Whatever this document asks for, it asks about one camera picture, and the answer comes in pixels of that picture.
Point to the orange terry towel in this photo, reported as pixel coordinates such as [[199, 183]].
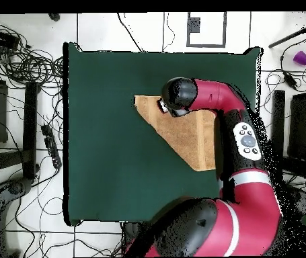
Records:
[[187, 137]]

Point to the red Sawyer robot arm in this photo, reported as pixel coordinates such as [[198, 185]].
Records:
[[249, 215]]

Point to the dark green table cloth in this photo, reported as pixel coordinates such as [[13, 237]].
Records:
[[101, 147]]

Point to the dark grey square patch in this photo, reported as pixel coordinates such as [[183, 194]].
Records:
[[194, 24]]

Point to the black upright bar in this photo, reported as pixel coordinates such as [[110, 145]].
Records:
[[278, 121], [30, 129]]

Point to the black power strip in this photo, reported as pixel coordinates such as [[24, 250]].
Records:
[[51, 146]]

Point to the black power adapter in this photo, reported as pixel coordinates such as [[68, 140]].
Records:
[[289, 80]]

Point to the dark rounded object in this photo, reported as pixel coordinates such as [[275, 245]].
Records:
[[54, 16]]

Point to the black tripod pole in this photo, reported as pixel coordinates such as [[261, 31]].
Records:
[[289, 36]]

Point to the purple cup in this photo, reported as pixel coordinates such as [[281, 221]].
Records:
[[301, 58]]

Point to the dark grey stand foot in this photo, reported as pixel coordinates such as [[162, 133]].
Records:
[[15, 186]]

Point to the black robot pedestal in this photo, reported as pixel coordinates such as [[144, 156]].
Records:
[[131, 233]]

